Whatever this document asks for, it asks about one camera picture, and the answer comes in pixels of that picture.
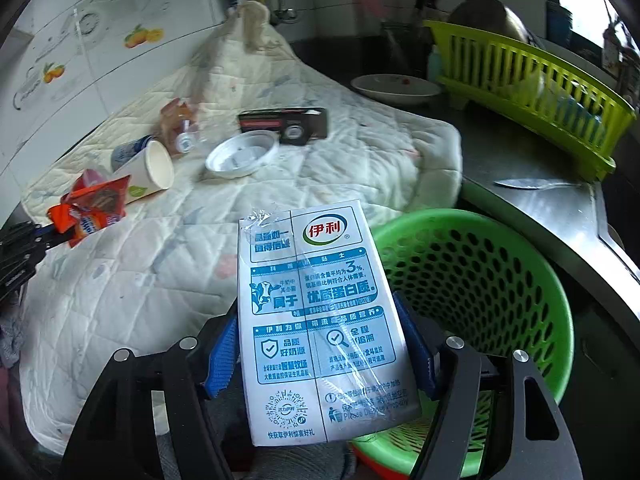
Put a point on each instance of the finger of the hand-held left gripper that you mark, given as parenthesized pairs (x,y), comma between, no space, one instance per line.
(25,237)
(17,275)

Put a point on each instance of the clear plastic bottle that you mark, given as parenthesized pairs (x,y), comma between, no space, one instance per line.
(175,120)

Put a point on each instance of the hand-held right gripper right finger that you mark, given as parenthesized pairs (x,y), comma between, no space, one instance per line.
(417,350)

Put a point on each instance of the blue beverage can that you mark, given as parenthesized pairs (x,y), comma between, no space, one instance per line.
(125,152)

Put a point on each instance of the white plastic lid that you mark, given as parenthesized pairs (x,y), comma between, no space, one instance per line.
(242,155)

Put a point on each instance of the green perforated plastic basket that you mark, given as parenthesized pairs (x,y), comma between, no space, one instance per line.
(475,270)

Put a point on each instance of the blue plastic container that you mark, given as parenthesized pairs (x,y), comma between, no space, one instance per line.
(559,22)

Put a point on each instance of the dark utensil holder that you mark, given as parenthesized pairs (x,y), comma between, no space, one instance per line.
(400,45)

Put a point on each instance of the black cardboard box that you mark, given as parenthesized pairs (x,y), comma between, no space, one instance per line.
(310,122)

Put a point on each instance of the blue dish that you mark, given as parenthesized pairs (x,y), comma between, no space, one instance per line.
(580,117)

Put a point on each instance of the yellow-green dish rack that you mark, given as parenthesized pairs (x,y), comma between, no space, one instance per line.
(500,60)

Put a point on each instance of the white ceramic bowl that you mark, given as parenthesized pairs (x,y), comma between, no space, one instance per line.
(395,90)

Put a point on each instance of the metal wok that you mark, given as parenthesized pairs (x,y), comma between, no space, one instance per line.
(485,10)

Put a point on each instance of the orange snack wrapper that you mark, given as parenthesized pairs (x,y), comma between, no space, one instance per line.
(95,207)

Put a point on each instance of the pink wrapper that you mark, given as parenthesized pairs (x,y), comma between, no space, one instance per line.
(92,177)

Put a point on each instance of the white quilted blanket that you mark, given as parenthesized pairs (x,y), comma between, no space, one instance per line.
(175,240)

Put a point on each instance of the teal bottle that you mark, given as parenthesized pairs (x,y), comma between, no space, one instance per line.
(434,62)

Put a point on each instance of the white paper cup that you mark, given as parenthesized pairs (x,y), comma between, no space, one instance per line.
(152,170)

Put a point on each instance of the white blue milk carton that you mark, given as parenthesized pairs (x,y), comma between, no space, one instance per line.
(320,310)

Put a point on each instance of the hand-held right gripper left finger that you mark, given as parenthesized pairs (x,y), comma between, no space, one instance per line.
(222,355)

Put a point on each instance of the red plastic basin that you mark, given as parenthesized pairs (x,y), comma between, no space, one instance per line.
(375,462)

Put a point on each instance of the steel kitchen knife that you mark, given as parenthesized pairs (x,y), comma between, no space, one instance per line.
(515,183)

